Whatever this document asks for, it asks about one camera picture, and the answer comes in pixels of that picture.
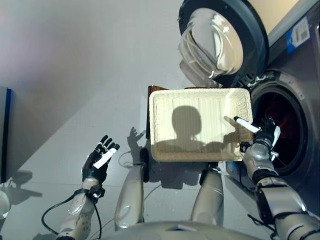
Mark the white wicker basket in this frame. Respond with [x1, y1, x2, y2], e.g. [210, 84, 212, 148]
[148, 87, 255, 163]

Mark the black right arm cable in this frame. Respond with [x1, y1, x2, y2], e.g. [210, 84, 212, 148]
[247, 213, 278, 237]

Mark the dark brown wooden stool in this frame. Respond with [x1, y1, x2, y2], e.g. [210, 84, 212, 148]
[145, 84, 223, 140]

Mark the grey board with dark edge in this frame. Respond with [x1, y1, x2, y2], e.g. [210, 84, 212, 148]
[0, 86, 13, 185]

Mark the silver robot torso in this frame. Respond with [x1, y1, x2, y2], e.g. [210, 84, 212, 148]
[102, 221, 276, 240]

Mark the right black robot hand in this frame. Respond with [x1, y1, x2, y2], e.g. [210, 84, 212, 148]
[232, 116, 281, 151]

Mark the white rounded device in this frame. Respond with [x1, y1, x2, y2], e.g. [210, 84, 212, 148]
[0, 191, 11, 218]

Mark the small blue white sticker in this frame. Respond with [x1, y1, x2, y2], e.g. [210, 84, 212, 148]
[284, 17, 311, 55]

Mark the left silver robot leg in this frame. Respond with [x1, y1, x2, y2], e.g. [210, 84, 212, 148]
[114, 147, 150, 231]

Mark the right silver robot leg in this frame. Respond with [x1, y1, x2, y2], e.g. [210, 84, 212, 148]
[190, 166, 225, 227]

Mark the silver robot leg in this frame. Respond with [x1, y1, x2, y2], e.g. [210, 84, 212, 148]
[190, 166, 225, 227]
[114, 147, 150, 231]

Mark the round glass washer door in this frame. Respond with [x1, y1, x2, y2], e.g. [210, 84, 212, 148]
[177, 0, 270, 87]

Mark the white counter cabinet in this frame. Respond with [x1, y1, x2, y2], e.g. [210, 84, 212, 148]
[249, 0, 301, 36]

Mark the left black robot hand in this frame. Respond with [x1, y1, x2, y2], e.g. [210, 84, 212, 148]
[81, 134, 120, 187]

